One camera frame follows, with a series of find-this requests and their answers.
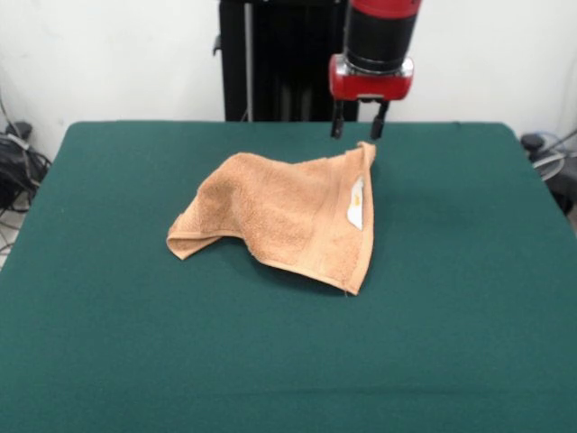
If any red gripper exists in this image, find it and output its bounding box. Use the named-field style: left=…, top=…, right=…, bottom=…
left=327, top=54, right=415, bottom=141

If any orange terry towel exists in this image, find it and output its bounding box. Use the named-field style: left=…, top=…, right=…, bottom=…
left=165, top=141, right=378, bottom=298

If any dark green table cloth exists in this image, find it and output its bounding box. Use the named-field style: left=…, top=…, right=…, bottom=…
left=0, top=120, right=577, bottom=433

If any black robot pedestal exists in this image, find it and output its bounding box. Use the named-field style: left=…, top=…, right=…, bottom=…
left=212, top=0, right=362, bottom=123

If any black cable tangle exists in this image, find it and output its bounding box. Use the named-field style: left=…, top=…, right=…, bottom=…
left=0, top=89, right=53, bottom=267

